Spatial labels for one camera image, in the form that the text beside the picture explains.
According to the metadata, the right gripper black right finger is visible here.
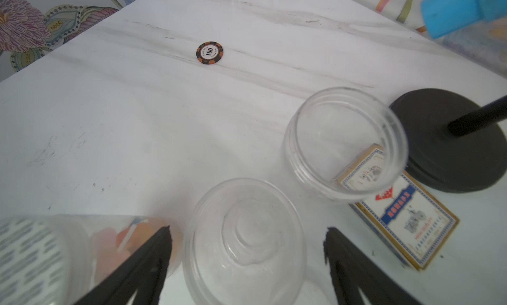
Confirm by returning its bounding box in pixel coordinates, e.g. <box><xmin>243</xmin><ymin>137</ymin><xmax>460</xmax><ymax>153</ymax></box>
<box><xmin>323</xmin><ymin>227</ymin><xmax>420</xmax><ymax>304</ymax></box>

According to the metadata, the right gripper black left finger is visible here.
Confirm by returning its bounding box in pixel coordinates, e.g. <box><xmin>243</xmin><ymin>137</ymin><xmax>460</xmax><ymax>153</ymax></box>
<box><xmin>77</xmin><ymin>226</ymin><xmax>172</xmax><ymax>305</ymax></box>

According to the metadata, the clear plastic jar lid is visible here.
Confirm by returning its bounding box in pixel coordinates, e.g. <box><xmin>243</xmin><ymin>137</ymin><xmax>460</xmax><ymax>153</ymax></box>
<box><xmin>182</xmin><ymin>178</ymin><xmax>307</xmax><ymax>304</ymax></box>

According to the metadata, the clear jar with candies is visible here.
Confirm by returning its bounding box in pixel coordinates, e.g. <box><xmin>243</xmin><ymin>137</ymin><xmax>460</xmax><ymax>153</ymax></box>
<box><xmin>274</xmin><ymin>87</ymin><xmax>409</xmax><ymax>203</ymax></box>

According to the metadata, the small clear jar of candies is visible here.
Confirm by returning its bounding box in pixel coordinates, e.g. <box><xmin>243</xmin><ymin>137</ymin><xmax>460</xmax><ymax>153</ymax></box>
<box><xmin>1</xmin><ymin>215</ymin><xmax>183</xmax><ymax>304</ymax></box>

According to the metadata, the playing card box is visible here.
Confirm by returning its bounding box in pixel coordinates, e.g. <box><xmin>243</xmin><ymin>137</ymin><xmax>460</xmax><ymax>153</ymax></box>
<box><xmin>335</xmin><ymin>144</ymin><xmax>459</xmax><ymax>271</ymax></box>

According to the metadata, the black microphone stand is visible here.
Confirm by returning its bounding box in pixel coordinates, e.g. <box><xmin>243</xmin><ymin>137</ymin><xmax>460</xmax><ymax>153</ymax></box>
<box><xmin>390</xmin><ymin>88</ymin><xmax>506</xmax><ymax>193</ymax></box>

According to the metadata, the blue microphone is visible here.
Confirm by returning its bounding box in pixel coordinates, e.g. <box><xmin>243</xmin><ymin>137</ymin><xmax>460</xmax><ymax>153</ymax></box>
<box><xmin>421</xmin><ymin>0</ymin><xmax>506</xmax><ymax>39</ymax></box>

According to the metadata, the small black ring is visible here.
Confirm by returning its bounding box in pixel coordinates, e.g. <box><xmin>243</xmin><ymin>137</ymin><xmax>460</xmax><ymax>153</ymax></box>
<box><xmin>195</xmin><ymin>41</ymin><xmax>224</xmax><ymax>65</ymax></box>

